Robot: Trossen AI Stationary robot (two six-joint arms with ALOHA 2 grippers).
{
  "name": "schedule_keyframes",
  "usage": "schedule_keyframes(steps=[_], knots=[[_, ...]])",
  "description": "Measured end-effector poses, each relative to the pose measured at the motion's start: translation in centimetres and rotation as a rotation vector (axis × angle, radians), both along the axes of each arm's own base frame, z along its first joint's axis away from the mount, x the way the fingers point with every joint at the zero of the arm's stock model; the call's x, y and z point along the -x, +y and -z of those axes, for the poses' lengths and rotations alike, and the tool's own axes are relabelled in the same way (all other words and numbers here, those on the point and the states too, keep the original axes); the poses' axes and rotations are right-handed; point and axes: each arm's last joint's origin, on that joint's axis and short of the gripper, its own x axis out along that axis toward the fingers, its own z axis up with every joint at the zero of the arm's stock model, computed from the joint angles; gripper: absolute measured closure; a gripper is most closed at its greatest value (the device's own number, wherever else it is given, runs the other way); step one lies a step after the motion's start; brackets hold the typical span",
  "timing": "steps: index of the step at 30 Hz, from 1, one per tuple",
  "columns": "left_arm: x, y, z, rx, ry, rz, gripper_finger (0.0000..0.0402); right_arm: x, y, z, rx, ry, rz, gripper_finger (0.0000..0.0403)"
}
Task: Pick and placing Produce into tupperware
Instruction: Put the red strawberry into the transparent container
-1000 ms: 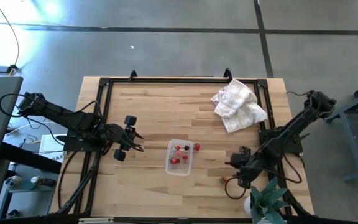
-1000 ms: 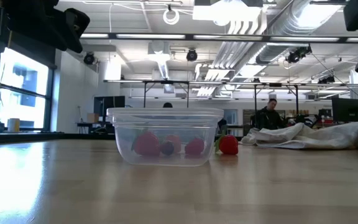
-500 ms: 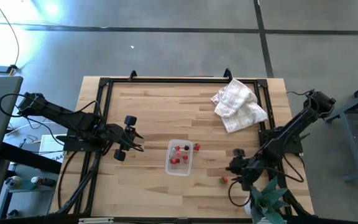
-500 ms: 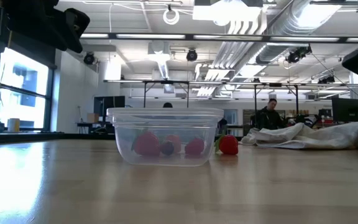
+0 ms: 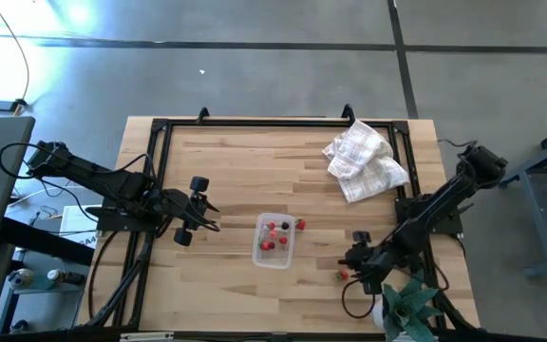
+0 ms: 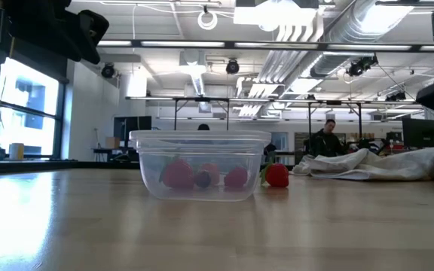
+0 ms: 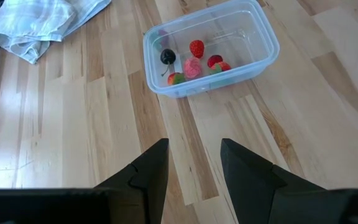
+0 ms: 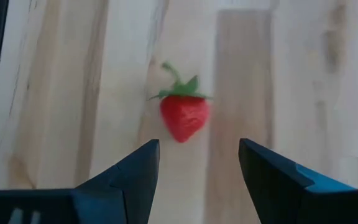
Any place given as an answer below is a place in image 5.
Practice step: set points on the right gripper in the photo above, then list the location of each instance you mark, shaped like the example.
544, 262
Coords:
371, 263

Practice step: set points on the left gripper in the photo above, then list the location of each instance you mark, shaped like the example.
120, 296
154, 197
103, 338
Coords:
185, 209

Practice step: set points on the small red raspberry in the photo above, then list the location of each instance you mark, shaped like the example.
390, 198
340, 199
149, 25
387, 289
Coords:
272, 224
283, 240

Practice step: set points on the red strawberry long stem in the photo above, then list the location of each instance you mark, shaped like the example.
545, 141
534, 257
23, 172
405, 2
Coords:
267, 245

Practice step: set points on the red strawberry with leaf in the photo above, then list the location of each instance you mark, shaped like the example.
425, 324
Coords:
300, 224

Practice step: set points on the dark blackberry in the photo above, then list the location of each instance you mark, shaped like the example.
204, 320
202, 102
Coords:
285, 225

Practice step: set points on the clear plastic tupperware container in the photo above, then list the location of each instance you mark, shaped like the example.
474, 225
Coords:
273, 260

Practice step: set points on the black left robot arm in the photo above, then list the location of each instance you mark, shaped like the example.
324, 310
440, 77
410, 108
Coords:
102, 180

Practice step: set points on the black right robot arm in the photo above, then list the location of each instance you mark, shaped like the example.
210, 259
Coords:
444, 199

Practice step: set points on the white plant pot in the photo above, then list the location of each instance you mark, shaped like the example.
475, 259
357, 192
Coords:
378, 314

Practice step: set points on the green artificial succulent plant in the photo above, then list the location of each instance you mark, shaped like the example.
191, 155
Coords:
411, 309

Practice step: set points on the white checked cloth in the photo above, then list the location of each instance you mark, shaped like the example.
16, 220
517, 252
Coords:
364, 161

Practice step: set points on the white paper sheet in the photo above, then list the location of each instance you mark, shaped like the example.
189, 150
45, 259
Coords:
81, 230

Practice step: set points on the blue-grey metal stand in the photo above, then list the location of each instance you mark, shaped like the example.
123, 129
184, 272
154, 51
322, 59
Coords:
534, 214

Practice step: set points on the black aluminium table frame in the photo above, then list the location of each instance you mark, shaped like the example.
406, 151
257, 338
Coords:
278, 123

